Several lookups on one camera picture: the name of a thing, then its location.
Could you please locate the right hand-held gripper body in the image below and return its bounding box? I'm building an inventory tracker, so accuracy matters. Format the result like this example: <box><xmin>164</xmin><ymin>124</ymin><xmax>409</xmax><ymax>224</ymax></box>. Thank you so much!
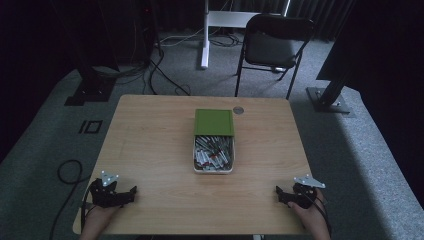
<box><xmin>281</xmin><ymin>174</ymin><xmax>327</xmax><ymax>210</ymax></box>

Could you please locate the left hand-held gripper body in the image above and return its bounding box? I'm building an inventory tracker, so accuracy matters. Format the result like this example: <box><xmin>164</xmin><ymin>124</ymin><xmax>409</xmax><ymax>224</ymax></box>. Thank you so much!
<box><xmin>88</xmin><ymin>170</ymin><xmax>134</xmax><ymax>209</ymax></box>

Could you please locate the green box lid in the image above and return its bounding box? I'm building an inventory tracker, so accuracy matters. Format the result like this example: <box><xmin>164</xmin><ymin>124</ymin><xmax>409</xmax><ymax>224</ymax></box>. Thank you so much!
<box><xmin>193</xmin><ymin>108</ymin><xmax>236</xmax><ymax>137</ymax></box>

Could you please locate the person's right hand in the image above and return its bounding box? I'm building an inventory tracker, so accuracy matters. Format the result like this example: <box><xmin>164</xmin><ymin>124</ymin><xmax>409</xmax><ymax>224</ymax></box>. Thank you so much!
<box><xmin>287</xmin><ymin>188</ymin><xmax>332</xmax><ymax>240</ymax></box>

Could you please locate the person's left hand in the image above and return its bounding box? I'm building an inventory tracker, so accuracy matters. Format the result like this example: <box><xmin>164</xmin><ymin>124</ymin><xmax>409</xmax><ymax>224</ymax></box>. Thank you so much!
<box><xmin>79</xmin><ymin>203</ymin><xmax>123</xmax><ymax>240</ymax></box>

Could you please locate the wooden table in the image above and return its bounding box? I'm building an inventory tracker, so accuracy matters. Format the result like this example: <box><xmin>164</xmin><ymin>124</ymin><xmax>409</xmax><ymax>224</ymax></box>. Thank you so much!
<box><xmin>72</xmin><ymin>94</ymin><xmax>314</xmax><ymax>236</ymax></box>

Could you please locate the pile of white pens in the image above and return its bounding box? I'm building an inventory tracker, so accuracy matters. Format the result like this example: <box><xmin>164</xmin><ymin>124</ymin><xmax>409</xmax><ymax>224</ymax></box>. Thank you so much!
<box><xmin>194</xmin><ymin>135</ymin><xmax>234</xmax><ymax>172</ymax></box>

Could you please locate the black metal stand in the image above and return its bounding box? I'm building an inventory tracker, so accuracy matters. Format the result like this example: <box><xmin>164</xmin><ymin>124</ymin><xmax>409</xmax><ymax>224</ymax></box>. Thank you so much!
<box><xmin>305</xmin><ymin>63</ymin><xmax>355</xmax><ymax>118</ymax></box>
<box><xmin>63</xmin><ymin>0</ymin><xmax>118</xmax><ymax>107</ymax></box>

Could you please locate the black folding chair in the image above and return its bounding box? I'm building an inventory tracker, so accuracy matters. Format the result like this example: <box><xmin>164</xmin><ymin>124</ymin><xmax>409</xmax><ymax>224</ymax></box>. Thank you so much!
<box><xmin>234</xmin><ymin>13</ymin><xmax>316</xmax><ymax>100</ymax></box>

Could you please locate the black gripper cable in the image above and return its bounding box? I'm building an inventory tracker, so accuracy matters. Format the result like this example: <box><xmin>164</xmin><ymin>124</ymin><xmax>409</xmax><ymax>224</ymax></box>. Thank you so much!
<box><xmin>308</xmin><ymin>190</ymin><xmax>333</xmax><ymax>238</ymax></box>

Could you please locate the bundle of floor cables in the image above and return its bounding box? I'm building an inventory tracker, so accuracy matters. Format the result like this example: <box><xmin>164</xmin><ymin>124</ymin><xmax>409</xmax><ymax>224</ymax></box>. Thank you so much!
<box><xmin>93</xmin><ymin>19</ymin><xmax>244</xmax><ymax>97</ymax></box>

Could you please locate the white desk frame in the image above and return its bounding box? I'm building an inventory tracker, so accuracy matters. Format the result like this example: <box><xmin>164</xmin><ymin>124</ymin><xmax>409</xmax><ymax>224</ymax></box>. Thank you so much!
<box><xmin>199</xmin><ymin>0</ymin><xmax>292</xmax><ymax>70</ymax></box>

